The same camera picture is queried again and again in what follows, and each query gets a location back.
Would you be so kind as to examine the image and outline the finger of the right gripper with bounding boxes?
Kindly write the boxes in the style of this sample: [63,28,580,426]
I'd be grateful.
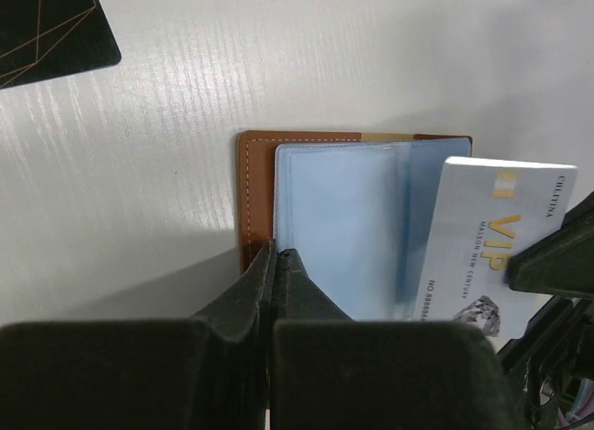
[506,195,593,300]

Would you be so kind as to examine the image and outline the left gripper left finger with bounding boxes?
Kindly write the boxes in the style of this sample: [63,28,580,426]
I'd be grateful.
[1,241,277,429]

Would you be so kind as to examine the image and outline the brown leather card holder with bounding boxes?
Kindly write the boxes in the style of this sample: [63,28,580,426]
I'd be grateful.
[237,130,472,320]

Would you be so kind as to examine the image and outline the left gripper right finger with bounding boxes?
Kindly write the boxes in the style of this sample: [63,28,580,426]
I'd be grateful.
[271,250,525,429]

